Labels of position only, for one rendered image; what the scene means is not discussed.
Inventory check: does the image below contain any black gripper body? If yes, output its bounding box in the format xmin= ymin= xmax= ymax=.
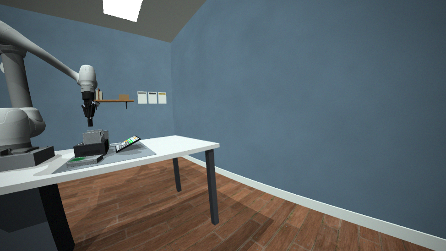
xmin=82 ymin=92 xmax=94 ymax=107

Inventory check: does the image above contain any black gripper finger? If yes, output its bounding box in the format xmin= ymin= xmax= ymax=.
xmin=87 ymin=101 xmax=96 ymax=126
xmin=82 ymin=103 xmax=88 ymax=121

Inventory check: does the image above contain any black status display screen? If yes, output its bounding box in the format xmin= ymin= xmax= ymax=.
xmin=115 ymin=136 xmax=141 ymax=153

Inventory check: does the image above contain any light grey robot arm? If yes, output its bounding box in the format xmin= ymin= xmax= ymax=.
xmin=0 ymin=21 xmax=98 ymax=156

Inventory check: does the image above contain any grey flat mat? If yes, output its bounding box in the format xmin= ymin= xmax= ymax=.
xmin=52 ymin=141 xmax=156 ymax=174

